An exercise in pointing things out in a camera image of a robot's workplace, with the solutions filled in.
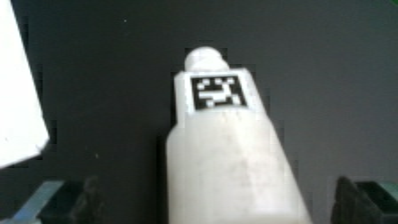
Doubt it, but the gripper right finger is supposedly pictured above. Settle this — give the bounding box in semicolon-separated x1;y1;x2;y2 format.
331;176;398;224

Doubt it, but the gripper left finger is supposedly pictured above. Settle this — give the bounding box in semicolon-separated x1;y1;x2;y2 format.
11;177;105;224

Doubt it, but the white cylindrical table leg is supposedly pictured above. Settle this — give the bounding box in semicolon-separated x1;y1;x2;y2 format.
168;47;313;224

